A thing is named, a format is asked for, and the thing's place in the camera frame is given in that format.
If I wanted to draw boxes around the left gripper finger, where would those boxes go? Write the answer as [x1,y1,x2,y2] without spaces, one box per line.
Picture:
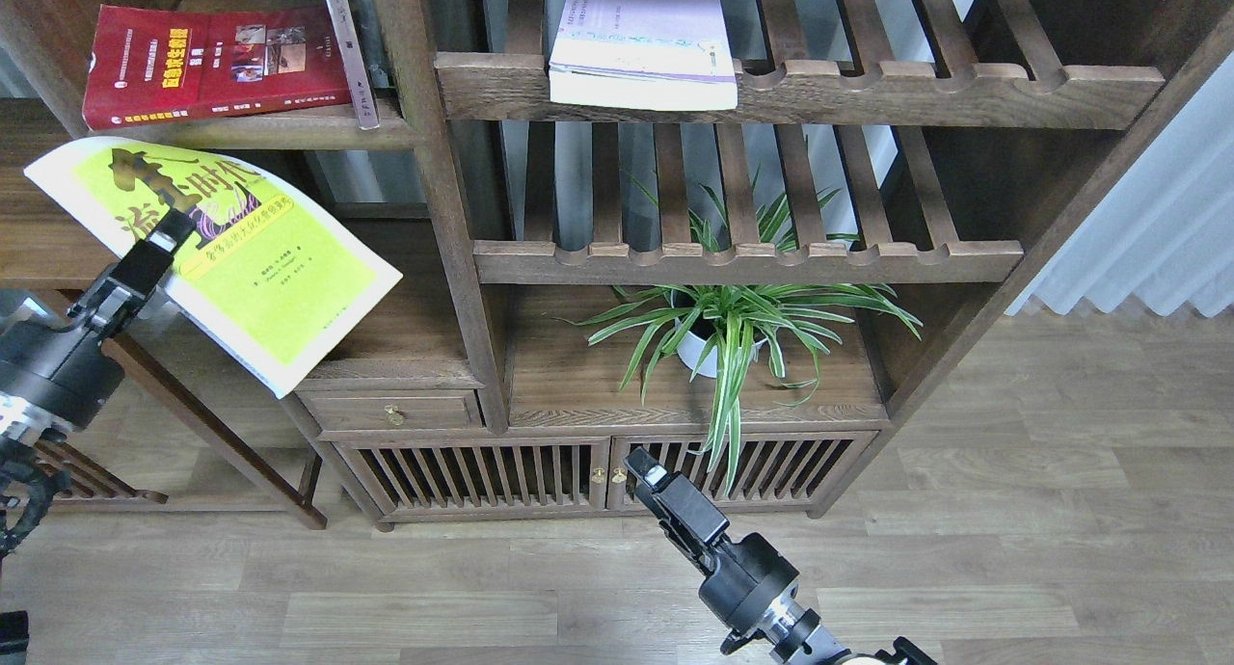
[106,209,194,304]

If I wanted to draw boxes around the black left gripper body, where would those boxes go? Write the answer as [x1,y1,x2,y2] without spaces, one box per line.
[1,260,172,434]

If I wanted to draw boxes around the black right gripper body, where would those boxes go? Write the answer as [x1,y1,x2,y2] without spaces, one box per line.
[656,508,803,639]

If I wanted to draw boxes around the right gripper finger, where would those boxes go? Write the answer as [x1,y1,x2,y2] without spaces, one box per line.
[624,448,729,555]

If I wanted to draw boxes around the yellow green paperback book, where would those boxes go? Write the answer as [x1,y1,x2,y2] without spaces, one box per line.
[25,134,401,399]

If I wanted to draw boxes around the red paperback book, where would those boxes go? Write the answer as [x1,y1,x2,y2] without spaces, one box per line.
[81,5,350,130]

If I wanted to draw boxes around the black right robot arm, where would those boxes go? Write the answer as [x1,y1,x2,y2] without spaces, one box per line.
[624,448,934,664]

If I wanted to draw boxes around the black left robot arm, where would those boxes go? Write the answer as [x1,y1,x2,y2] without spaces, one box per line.
[1,209,195,556]

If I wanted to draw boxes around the dark wooden slatted bench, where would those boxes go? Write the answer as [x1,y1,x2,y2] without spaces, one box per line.
[0,376,170,510]

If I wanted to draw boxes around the white plant pot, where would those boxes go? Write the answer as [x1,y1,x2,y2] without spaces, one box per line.
[676,329,768,381]

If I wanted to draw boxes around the green spider plant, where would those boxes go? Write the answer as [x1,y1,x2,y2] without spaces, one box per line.
[564,169,926,492]

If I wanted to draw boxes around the dark wooden bookshelf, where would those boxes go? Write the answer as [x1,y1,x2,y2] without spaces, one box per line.
[0,0,1234,533]

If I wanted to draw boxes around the brass drawer knob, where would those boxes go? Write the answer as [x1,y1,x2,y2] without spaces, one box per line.
[384,405,406,427]

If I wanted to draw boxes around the thin upright book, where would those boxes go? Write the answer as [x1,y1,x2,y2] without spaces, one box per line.
[325,0,380,132]

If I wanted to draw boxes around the white lavender paperback book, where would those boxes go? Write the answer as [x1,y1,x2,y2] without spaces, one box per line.
[548,0,738,112]

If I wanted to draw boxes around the white curtain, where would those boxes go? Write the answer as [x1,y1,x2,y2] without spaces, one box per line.
[1008,58,1233,317]

